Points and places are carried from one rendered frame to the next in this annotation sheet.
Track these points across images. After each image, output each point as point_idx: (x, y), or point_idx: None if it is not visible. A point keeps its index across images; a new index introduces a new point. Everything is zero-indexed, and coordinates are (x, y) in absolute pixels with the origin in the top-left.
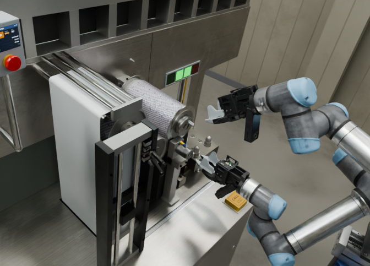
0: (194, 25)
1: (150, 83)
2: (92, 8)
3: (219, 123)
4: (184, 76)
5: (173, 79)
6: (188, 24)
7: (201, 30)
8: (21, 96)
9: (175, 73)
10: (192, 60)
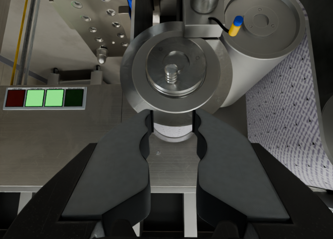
0: (23, 178)
1: (118, 102)
2: (199, 219)
3: (319, 198)
4: (41, 91)
5: (67, 94)
6: (38, 183)
7: (4, 166)
8: None
9: (63, 103)
10: (23, 114)
